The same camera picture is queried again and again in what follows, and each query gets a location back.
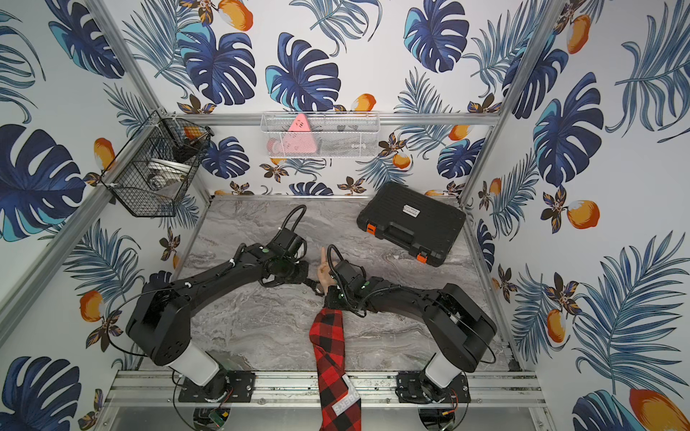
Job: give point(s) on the black wrist watch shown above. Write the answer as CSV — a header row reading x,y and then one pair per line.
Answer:
x,y
318,288

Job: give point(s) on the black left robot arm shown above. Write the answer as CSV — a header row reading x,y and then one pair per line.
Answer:
x,y
161,323

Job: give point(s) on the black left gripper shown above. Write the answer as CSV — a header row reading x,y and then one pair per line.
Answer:
x,y
301,272

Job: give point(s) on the black wire basket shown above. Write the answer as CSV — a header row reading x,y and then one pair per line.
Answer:
x,y
152,174

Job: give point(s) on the red plaid sleeved forearm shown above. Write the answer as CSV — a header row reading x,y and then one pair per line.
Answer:
x,y
339,399

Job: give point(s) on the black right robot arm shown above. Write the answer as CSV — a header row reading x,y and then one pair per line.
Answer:
x,y
461,329

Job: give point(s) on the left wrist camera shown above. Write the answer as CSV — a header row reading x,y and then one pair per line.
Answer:
x,y
288,244

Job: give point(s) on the black plastic tool case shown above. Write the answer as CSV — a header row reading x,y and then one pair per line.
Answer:
x,y
425,227

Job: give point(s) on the mannequin hand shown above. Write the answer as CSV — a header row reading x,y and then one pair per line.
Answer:
x,y
326,280

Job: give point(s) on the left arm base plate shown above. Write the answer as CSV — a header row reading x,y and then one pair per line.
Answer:
x,y
226,386

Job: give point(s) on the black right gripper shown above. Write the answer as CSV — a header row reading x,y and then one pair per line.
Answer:
x,y
330,301

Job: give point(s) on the aluminium front rail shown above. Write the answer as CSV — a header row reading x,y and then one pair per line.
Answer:
x,y
273,389

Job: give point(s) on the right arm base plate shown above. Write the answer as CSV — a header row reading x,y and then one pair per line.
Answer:
x,y
417,388

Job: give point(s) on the clear wall shelf basket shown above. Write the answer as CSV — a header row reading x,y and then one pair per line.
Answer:
x,y
338,134

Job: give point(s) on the pink triangle item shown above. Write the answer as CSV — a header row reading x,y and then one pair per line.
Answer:
x,y
299,139

